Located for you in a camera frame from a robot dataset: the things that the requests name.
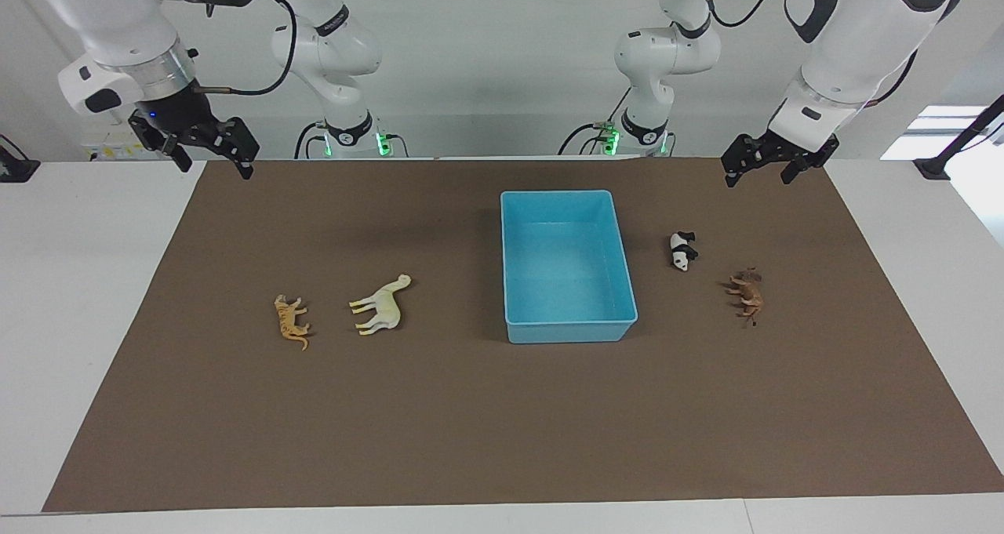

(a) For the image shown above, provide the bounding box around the black white panda toy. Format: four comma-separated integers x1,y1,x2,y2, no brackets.
669,231,700,273

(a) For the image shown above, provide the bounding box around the brown lion toy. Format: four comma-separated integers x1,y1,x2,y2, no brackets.
723,267,766,329

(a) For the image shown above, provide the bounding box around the cream white horse toy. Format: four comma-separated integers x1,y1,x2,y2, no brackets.
348,274,413,336

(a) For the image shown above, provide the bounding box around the blue plastic storage box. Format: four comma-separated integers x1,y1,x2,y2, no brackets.
500,190,638,345

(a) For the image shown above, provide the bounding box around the black stand with pole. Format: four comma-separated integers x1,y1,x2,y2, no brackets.
914,93,1004,180

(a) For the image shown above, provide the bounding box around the bright window opening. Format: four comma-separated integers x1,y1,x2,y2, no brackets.
880,105,991,162

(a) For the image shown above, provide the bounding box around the orange tiger toy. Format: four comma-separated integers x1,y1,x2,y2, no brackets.
273,294,311,352

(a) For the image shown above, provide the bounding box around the black table clamp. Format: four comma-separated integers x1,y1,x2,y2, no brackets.
0,134,42,183

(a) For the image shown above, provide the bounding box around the brown table mat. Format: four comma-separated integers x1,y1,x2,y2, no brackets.
42,158,1004,513

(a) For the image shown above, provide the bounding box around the black right base cable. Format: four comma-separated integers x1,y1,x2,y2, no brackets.
294,121,327,160

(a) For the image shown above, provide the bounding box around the black base cable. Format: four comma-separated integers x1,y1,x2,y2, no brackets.
558,87,633,157
294,121,327,160

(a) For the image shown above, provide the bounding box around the white wall socket box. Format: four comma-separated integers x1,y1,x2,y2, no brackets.
82,138,158,162

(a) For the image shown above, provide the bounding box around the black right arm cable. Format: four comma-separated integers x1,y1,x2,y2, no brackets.
195,0,300,97

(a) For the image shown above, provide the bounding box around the black left base cable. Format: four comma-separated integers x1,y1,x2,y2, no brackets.
558,87,633,157

